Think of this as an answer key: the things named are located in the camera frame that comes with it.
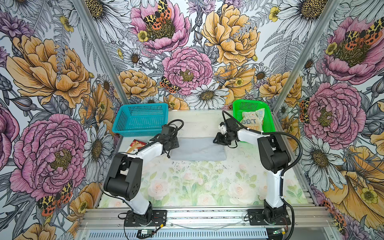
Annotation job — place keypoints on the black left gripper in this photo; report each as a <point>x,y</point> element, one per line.
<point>175,145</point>

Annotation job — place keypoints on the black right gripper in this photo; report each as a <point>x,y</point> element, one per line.
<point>219,140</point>

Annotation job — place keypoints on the light grey towel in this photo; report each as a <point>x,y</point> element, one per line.
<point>198,149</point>

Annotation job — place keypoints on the printed cream towel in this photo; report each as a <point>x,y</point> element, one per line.
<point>253,120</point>

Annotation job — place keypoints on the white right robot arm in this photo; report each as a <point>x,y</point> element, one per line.
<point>274,158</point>

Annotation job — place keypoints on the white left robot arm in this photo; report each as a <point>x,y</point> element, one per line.
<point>124,178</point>

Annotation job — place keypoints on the red and white carton box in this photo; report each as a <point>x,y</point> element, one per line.
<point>135,146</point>

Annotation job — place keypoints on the green plastic basket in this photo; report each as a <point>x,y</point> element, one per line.
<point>240,106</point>

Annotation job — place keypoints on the teal plastic basket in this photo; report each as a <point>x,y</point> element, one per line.
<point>139,120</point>

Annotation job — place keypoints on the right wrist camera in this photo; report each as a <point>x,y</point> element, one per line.
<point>223,128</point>

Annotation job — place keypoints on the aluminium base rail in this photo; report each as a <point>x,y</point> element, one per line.
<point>216,223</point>

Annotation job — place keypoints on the left aluminium frame post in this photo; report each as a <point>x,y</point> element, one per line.
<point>92,31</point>

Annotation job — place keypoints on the aluminium frame post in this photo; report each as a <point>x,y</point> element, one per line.
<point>92,31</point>
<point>313,38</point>

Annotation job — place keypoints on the right aluminium frame post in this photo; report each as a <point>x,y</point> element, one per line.
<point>313,38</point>

